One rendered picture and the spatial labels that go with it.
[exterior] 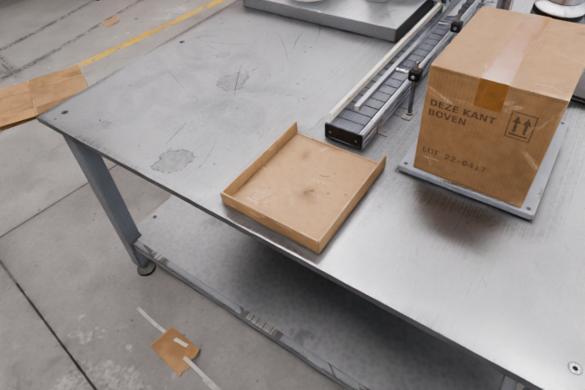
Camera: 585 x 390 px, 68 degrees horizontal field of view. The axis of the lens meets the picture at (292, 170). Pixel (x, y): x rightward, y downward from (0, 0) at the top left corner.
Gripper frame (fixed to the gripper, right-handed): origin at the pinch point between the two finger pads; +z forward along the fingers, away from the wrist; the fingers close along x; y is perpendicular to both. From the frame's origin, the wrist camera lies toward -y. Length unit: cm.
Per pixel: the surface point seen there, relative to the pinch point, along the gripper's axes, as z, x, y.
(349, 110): -26, 56, 3
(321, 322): 18, 112, -4
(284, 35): -4, 29, 49
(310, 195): -36, 82, -3
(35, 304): 14, 164, 106
